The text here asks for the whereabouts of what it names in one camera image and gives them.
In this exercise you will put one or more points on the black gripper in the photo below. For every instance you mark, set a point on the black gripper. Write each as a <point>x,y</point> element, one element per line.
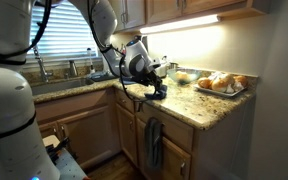
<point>149,79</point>

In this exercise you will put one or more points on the steel kitchen faucet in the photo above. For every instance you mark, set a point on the steel kitchen faucet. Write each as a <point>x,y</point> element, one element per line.
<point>42,68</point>

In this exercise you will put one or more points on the narrow wooden drawer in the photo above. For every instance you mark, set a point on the narrow wooden drawer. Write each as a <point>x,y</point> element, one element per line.
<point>125,100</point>

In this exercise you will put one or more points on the narrow wooden cabinet door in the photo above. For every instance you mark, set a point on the narrow wooden cabinet door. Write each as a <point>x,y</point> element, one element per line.
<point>125,133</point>

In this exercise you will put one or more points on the pale yellow fruit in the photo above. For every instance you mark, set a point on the pale yellow fruit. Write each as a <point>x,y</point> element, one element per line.
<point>181,76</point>

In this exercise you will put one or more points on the pale upper cabinet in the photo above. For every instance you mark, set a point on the pale upper cabinet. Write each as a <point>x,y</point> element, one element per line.
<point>130,13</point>

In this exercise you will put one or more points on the wooden sink cabinet door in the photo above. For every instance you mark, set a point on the wooden sink cabinet door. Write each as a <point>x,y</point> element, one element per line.
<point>90,135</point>

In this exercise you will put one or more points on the grey hanging towel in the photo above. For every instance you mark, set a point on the grey hanging towel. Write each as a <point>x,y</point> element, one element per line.
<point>154,143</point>

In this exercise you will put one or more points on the glass fruit bowl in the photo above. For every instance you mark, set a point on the glass fruit bowl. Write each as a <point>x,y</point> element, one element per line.
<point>184,79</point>

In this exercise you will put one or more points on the wide wooden drawer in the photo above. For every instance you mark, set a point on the wide wooden drawer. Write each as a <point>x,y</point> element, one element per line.
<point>174,128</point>

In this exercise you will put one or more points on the wooden upper cabinet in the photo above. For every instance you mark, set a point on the wooden upper cabinet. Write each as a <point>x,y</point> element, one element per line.
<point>200,6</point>

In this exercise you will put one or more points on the steel kitchen sink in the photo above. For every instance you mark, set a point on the steel kitchen sink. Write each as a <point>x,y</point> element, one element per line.
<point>60,85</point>

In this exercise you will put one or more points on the silver food processor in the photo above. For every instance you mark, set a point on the silver food processor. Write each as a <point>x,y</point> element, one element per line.
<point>163,68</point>

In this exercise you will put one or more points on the steel soap dispenser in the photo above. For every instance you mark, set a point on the steel soap dispenser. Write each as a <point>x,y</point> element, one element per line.
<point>72,68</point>

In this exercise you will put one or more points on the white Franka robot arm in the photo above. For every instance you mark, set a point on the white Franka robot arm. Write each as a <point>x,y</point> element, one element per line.
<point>7,110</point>

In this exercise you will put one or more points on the under-cabinet strip light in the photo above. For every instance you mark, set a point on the under-cabinet strip light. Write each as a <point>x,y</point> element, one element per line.
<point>180,24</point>

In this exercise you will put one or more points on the white window blinds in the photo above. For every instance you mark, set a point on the white window blinds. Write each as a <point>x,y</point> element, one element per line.
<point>64,30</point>

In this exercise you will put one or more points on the white rectangular plate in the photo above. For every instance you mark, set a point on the white rectangular plate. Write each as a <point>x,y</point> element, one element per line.
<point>217,92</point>

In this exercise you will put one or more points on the small dark blue towel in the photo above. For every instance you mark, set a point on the small dark blue towel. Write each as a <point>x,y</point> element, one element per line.
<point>157,97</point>

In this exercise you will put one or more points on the grey robot cart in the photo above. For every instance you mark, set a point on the grey robot cart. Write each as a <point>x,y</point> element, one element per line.
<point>69,166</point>

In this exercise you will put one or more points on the folded blue towel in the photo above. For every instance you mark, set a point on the folded blue towel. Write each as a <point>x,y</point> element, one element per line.
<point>128,81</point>

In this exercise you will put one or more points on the wide wooden cabinet door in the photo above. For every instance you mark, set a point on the wide wooden cabinet door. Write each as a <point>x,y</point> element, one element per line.
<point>172,163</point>

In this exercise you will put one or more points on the golden bread roll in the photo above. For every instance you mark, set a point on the golden bread roll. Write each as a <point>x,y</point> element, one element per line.
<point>222,83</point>
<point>241,80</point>
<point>204,82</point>

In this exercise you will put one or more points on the small steel pot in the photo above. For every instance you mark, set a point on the small steel pot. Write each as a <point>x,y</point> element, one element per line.
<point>173,66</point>

